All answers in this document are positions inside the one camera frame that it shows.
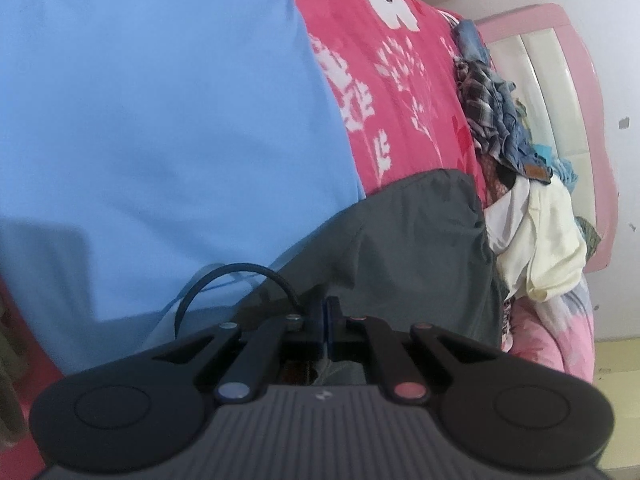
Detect olive green cloth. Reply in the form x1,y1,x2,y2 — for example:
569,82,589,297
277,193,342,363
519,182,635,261
574,215,603,263

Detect pink and white headboard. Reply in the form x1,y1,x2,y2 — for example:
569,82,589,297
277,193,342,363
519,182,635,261
472,2,621,276

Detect teal cloth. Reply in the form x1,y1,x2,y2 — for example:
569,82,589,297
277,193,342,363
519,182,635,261
530,142,578,193

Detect black cable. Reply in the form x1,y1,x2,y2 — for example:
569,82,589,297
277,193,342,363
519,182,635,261
174,261,303,338

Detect colourful patterned cloth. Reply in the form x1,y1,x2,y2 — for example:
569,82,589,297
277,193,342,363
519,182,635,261
500,295,518,341

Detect dark grey pants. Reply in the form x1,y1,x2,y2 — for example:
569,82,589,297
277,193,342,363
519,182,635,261
235,169,508,386

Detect light blue denim garment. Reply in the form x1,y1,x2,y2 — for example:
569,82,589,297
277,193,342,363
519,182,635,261
450,19,493,63

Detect blue jeans with brown label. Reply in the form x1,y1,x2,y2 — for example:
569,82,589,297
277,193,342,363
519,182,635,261
487,80,556,183

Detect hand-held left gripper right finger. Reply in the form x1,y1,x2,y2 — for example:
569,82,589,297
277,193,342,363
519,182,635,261
326,296,506,405

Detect cream white garment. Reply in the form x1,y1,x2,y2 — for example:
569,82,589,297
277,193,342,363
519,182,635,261
497,180,588,303

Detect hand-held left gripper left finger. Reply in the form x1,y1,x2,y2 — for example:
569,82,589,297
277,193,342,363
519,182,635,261
150,296,327,405

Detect light pink quilt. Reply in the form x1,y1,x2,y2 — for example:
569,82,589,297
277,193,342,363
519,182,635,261
500,260,598,376

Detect dark plaid shirt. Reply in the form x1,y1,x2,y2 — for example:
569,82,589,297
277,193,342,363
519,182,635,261
452,57,516,156

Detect light blue shirt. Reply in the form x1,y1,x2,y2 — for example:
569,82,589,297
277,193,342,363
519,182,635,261
0,0,366,376

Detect pink fuzzy garment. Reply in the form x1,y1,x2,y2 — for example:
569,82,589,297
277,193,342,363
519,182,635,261
482,152,523,208

